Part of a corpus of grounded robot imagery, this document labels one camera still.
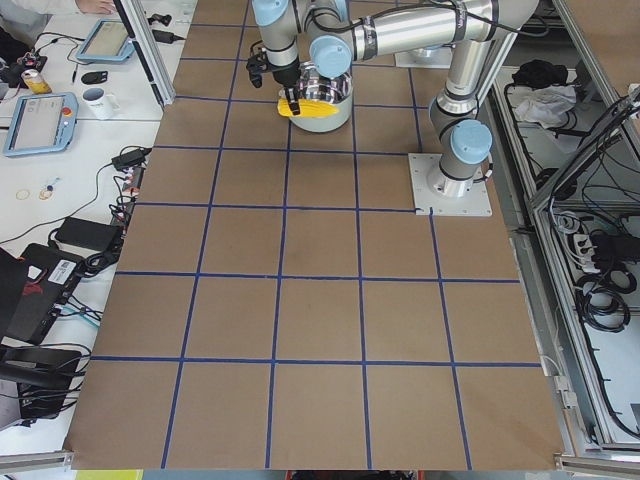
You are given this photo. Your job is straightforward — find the blue teach pendant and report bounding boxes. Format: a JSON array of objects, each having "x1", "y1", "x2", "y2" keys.
[
  {"x1": 3, "y1": 92, "x2": 78, "y2": 157},
  {"x1": 76, "y1": 20, "x2": 135, "y2": 63}
]

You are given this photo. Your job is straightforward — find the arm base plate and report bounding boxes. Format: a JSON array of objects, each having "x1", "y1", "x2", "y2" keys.
[{"x1": 408, "y1": 153, "x2": 492, "y2": 217}]

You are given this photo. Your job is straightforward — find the yellow drink can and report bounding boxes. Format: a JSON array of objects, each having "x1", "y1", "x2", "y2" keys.
[{"x1": 21, "y1": 69, "x2": 52, "y2": 95}]

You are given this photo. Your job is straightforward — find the white crumpled cloth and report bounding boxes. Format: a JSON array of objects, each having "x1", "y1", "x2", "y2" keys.
[{"x1": 514, "y1": 86, "x2": 577, "y2": 128}]

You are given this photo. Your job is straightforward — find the aluminium frame post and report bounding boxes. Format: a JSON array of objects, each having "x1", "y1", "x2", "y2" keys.
[{"x1": 114, "y1": 0, "x2": 176, "y2": 108}]

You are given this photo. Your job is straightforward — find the blue teach pendant far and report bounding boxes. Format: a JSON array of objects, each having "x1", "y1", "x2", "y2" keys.
[{"x1": 76, "y1": 20, "x2": 135, "y2": 63}]

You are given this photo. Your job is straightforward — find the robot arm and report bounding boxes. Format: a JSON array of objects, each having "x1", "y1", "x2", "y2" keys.
[
  {"x1": 305, "y1": 1, "x2": 538, "y2": 198},
  {"x1": 246, "y1": 0, "x2": 312, "y2": 117}
]

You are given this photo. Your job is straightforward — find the yellow corn cob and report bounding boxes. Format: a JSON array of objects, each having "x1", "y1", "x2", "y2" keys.
[{"x1": 277, "y1": 98, "x2": 339, "y2": 118}]

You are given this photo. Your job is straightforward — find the blue teach pendant near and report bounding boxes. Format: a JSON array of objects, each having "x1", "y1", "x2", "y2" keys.
[{"x1": 3, "y1": 92, "x2": 78, "y2": 157}]

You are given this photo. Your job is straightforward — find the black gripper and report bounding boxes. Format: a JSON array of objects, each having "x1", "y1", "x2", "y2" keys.
[{"x1": 246, "y1": 48, "x2": 300, "y2": 113}]

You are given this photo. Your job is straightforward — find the white mug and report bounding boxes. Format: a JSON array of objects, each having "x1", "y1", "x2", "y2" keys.
[{"x1": 82, "y1": 87, "x2": 120, "y2": 120}]

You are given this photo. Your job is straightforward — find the coiled black cables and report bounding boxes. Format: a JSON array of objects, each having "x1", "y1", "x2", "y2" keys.
[{"x1": 573, "y1": 269, "x2": 634, "y2": 334}]

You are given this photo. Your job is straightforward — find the pale green cooking pot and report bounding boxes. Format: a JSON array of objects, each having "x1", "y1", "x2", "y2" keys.
[{"x1": 290, "y1": 73, "x2": 353, "y2": 133}]

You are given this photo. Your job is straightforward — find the black power brick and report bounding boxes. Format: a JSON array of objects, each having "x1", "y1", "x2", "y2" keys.
[{"x1": 54, "y1": 217, "x2": 122, "y2": 251}]

